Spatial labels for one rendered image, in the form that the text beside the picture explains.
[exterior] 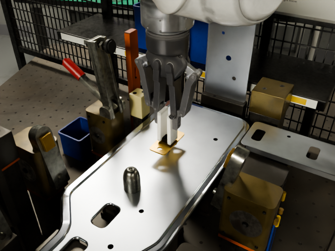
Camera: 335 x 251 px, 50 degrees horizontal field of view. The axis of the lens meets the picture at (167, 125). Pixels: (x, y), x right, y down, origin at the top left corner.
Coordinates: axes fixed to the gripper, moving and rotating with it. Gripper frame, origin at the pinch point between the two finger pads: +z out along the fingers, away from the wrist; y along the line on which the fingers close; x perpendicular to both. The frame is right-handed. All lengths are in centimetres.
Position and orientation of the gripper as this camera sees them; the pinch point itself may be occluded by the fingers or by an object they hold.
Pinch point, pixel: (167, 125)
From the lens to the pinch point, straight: 71.5
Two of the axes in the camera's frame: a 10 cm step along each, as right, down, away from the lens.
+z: 0.0, 8.1, 5.8
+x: 5.2, -5.0, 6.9
